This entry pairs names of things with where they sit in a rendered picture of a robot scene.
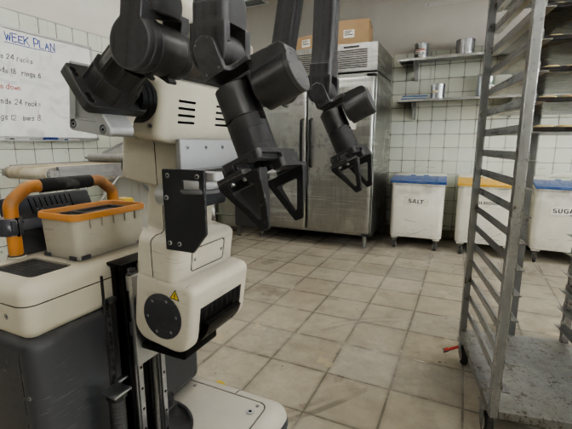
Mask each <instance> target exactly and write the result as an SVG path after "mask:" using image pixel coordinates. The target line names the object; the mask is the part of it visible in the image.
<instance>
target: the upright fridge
mask: <svg viewBox="0 0 572 429"><path fill-rule="evenodd" d="M296 54H297V56H298V58H299V59H300V61H301V63H302V65H303V66H304V68H305V70H306V74H307V76H309V65H310V60H311V57H312V49H298V50H296ZM337 60H338V78H339V93H338V95H339V94H341V93H345V92H347V91H349V90H351V89H354V88H356V87H357V86H360V85H363V86H364V87H365V88H367V89H368V90H369V92H370V94H371V96H372V97H373V100H374V102H375V105H376V108H377V112H376V113H374V114H372V115H370V116H368V117H366V118H364V119H362V120H360V121H358V122H357V123H356V129H353V130H352V132H353V133H354V135H355V138H356V140H357V143H358V145H359V146H361V145H366V146H367V147H368V149H369V151H370V152H372V154H373V169H372V186H369V187H367V186H366V185H365V184H364V183H363V182H362V181H361V182H362V191H360V192H355V191H353V189H351V187H349V185H347V184H346V183H345V182H344V181H343V180H342V179H340V178H339V177H338V176H337V175H336V174H334V173H333V172H332V171H331V168H330V166H332V164H331V162H330V158H331V157H333V156H334V155H336V153H335V149H334V148H333V146H332V143H331V141H330V139H329V136H328V134H327V132H326V129H325V127H324V126H323V122H322V120H321V118H320V116H321V115H322V114H321V113H323V110H319V109H317V108H316V105H315V103H313V102H311V101H310V100H309V98H308V96H307V92H304V93H303V94H300V95H298V97H297V98H296V100H295V101H294V102H292V103H290V104H287V106H288V107H283V106H279V107H277V108H275V109H273V110H269V109H267V108H266V107H264V108H263V109H264V112H265V114H266V118H267V121H268V123H269V125H270V128H271V130H272V134H273V137H274V139H275V141H276V144H277V148H289V149H294V150H295V152H297V154H298V157H299V159H300V161H306V165H307V167H308V173H307V180H306V192H305V204H304V217H303V218H302V219H299V220H294V218H293V217H292V216H291V215H290V213H289V212H288V211H287V209H286V208H285V207H284V206H283V205H282V204H281V202H280V201H279V200H278V198H277V197H276V195H275V194H274V193H273V192H272V190H271V189H270V216H271V226H274V227H282V228H291V229H300V230H308V231H316V232H333V233H340V234H349V235H358V236H362V244H363V246H362V248H366V246H365V244H366V238H367V237H371V236H372V235H373V234H374V233H375V235H379V233H378V231H379V228H380V227H381V226H382V225H383V224H384V223H385V221H386V187H387V170H388V152H389V134H390V117H391V100H392V83H391V81H392V62H393V58H392V57H391V55H390V54H389V53H388V52H387V51H386V49H385V48H384V47H383V46H382V45H381V44H380V42H379V41H373V42H366V43H351V44H343V45H338V50H337ZM283 190H284V192H285V193H286V195H287V197H288V199H289V201H290V202H291V203H292V204H293V206H294V207H295V209H297V179H295V180H292V181H290V182H288V183H286V184H285V185H283Z"/></svg>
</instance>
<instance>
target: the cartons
mask: <svg viewBox="0 0 572 429"><path fill-rule="evenodd" d="M366 42H373V26H372V22H371V21H370V19H369V18H363V19H356V20H342V21H339V33H338V45H343V44H351V43H366ZM311 48H312V35H309V36H305V37H299V38H298V40H297V45H296V50H298V49H311Z"/></svg>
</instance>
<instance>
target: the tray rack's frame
mask: <svg viewBox="0 0 572 429"><path fill-rule="evenodd" d="M497 3H498V0H489V8H488V18H487V27H486V37H485V46H484V56H483V75H482V84H481V94H480V103H479V113H478V131H477V140H476V150H475V159H474V169H473V178H472V196H471V206H470V215H469V225H468V234H467V244H466V262H465V271H464V281H463V290H462V300H461V309H460V327H459V335H460V337H457V340H458V342H459V345H460V349H458V354H459V357H460V352H461V346H464V349H465V352H466V355H467V358H468V361H469V364H470V365H471V368H472V372H473V374H474V377H475V380H476V382H477V385H478V389H479V391H480V394H481V396H482V397H478V401H479V404H480V409H479V417H478V418H479V420H480V423H481V426H483V412H484V411H485V410H486V411H487V409H488V401H489V387H490V379H491V369H490V366H489V364H488V362H487V359H486V357H485V356H484V354H483V350H482V348H481V346H480V344H479V342H478V339H477V336H476V335H475V333H474V331H473V330H472V329H466V327H467V318H468V308H469V300H470V290H471V281H472V264H473V255H474V245H475V237H476V227H477V218H478V201H479V192H480V182H481V173H482V164H483V147H484V138H485V129H486V119H487V110H488V101H489V84H490V75H491V66H492V56H493V47H494V38H495V21H496V12H497ZM538 139H539V135H531V139H530V147H529V152H530V156H529V160H534V161H535V160H536V153H537V146H538ZM534 173H535V162H528V168H527V175H526V180H527V185H526V187H528V188H531V189H532V188H533V181H534ZM531 195H532V191H524V198H523V213H524V214H526V215H527V216H529V210H530V202H531ZM528 223H529V218H522V219H521V226H520V234H519V236H520V239H521V240H523V241H524V242H526V237H527V230H528ZM524 252H525V245H518V256H517V263H518V265H519V266H521V267H522V268H523V259H524ZM522 273H523V272H515V278H514V285H513V287H514V289H515V290H517V292H518V293H519V294H520V287H521V280H522ZM518 302H519V297H512V307H511V312H512V313H513V315H514V316H515V317H516V318H517V315H518ZM515 329H516V323H515V322H509V329H508V334H509V336H510V337H511V339H512V341H513V343H514V344H515V346H516V347H515V346H506V359H507V360H508V362H509V364H510V365H511V367H512V369H513V370H506V369H504V371H503V380H504V381H505V383H506V386H507V388H508V390H509V392H510V394H509V393H503V392H501V393H500V407H499V414H498V419H500V420H509V421H514V422H519V423H524V424H530V425H535V426H544V427H550V428H555V429H572V347H571V346H570V345H569V340H568V339H567V338H566V337H565V336H564V334H563V333H562V332H561V331H560V336H559V340H554V339H546V338H539V337H531V336H523V335H515Z"/></svg>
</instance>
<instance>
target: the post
mask: <svg viewBox="0 0 572 429"><path fill-rule="evenodd" d="M545 12H546V0H532V7H531V16H530V23H529V38H528V46H527V54H526V61H525V69H524V77H523V92H522V99H521V108H520V116H519V124H518V138H517V146H516V154H515V162H514V170H513V177H512V192H511V201H510V208H509V216H508V224H507V232H506V247H505V254H504V262H503V270H502V278H501V286H500V301H499V309H498V317H497V324H496V332H495V347H494V355H493V363H492V370H491V379H490V387H489V401H488V409H487V413H488V416H489V418H495V419H498V414H499V407H500V400H501V386H502V378H503V371H504V363H505V356H506V342H507V335H508V327H509V320H510V312H511V304H512V291H513V284H514V276H515V269H516V261H517V253H518V239H519V233H520V225H521V217H522V210H523V196H524V188H525V181H526V174H527V166H528V159H529V145H530V137H531V129H532V122H533V115H534V108H535V93H536V86H537V78H538V71H539V64H540V57H541V42H542V35H543V27H544V20H545Z"/></svg>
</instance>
